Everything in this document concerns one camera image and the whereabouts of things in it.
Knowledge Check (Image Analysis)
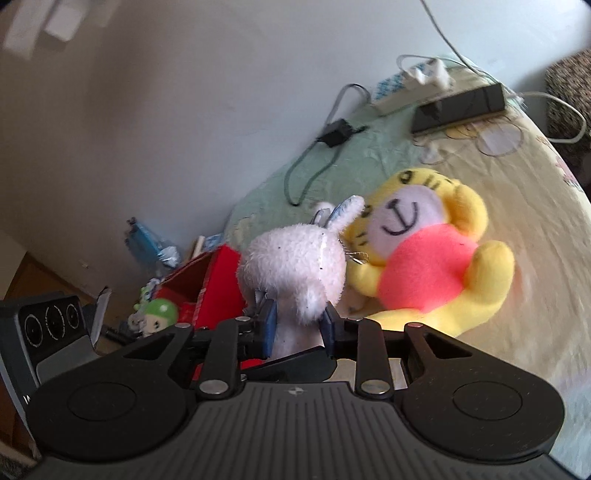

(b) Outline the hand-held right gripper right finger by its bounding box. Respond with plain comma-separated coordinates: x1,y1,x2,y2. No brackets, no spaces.
322,304,476,398

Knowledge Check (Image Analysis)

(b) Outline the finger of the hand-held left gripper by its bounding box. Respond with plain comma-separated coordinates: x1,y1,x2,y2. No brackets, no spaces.
247,346,339,383

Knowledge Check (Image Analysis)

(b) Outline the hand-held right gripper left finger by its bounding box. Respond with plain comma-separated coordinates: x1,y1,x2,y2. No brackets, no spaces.
115,298,279,398

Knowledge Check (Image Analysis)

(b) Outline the red cardboard box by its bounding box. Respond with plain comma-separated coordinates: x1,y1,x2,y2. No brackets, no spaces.
154,244,260,371

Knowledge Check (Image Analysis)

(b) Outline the white plush rabbit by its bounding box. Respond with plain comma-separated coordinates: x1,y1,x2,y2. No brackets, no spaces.
236,196,365,358

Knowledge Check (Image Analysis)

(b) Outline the yellow plush tiger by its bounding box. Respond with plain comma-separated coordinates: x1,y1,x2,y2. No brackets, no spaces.
339,167,515,344

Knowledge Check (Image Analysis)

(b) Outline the brown wooden cabinet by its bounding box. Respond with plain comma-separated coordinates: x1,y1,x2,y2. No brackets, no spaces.
0,253,112,324

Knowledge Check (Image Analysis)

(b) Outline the green-capped toy figure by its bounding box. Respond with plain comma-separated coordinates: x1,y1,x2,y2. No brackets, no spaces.
129,298,181,339

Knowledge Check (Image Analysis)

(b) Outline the pale yellow printed bedsheet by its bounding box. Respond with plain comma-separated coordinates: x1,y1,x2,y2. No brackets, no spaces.
226,55,591,477

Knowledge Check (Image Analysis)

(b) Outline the white power strip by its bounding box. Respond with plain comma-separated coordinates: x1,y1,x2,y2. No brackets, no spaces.
369,69,455,117

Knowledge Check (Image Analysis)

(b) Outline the black phone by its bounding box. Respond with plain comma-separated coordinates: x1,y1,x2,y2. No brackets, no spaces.
410,84,508,136

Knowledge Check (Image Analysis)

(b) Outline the white charger plug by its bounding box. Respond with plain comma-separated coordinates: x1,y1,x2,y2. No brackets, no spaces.
406,58,456,89

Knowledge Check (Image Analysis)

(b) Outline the brown patterned cushion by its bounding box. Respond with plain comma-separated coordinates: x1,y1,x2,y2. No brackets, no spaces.
545,50,591,206

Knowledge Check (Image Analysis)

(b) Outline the black power adapter with cable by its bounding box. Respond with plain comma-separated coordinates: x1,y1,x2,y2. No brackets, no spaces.
284,84,373,206

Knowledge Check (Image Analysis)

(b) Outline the white cable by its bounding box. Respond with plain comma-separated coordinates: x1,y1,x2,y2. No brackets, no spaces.
505,90,587,145
419,0,491,86

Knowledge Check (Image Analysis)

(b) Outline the white wall paper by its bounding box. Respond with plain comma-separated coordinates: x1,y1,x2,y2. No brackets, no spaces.
44,0,116,43
2,0,52,59

